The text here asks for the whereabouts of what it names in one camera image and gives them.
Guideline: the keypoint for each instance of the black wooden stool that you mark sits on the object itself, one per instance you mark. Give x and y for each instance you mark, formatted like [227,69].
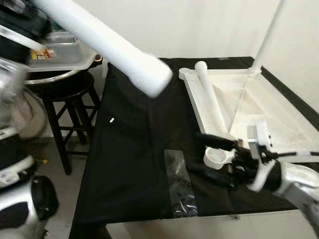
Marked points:
[65,99]

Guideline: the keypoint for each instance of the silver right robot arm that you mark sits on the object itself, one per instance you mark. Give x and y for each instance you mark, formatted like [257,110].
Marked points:
[299,184]

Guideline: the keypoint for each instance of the small yellow floor object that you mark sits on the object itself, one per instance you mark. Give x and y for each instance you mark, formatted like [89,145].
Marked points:
[44,161]

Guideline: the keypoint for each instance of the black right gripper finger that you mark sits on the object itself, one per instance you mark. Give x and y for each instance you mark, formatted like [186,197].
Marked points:
[209,175]
[214,141]

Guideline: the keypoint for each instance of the black tablecloth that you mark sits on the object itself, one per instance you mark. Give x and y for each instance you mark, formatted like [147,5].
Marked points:
[139,164]

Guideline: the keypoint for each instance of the long clear tape strip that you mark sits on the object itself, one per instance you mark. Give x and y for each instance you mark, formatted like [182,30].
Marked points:
[180,184]

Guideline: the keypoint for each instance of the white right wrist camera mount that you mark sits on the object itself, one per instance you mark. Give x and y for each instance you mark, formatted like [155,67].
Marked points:
[260,137]

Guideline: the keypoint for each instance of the black round basin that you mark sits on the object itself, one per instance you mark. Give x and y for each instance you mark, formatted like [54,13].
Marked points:
[55,78]

